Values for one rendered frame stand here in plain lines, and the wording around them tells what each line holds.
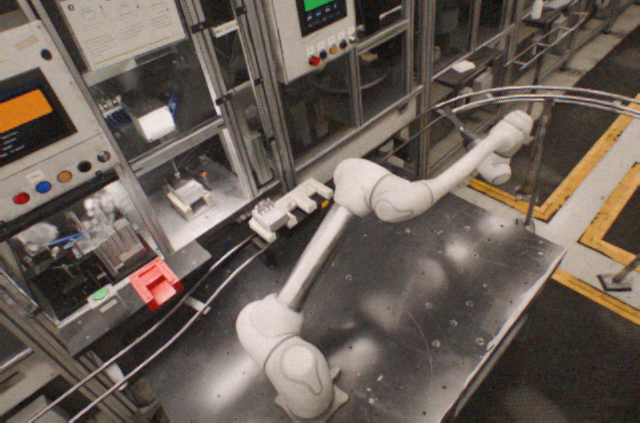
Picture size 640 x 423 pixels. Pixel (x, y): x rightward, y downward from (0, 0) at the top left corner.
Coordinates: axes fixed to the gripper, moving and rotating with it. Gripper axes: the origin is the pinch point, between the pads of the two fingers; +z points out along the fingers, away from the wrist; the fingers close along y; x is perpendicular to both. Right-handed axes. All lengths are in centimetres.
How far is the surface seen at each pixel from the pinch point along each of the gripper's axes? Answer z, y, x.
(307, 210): -16, -25, -71
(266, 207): -15, -40, -82
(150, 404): -51, -21, -183
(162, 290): -42, -64, -116
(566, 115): 93, 187, 79
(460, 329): -80, 6, -43
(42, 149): -27, -120, -94
